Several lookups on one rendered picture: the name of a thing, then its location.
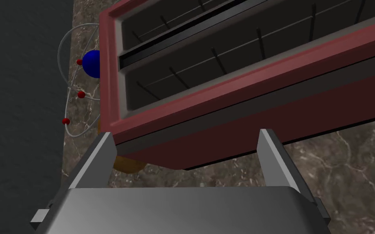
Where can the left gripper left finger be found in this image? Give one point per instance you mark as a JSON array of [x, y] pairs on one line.
[[96, 162]]

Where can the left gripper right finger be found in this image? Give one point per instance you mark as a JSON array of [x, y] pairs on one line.
[[277, 162]]

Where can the yellow round object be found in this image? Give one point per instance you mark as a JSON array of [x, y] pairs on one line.
[[127, 165]]

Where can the red toaster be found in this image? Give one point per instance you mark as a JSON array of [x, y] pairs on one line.
[[239, 84]]

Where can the blue ball atom model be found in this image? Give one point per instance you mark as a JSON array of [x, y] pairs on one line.
[[91, 63]]

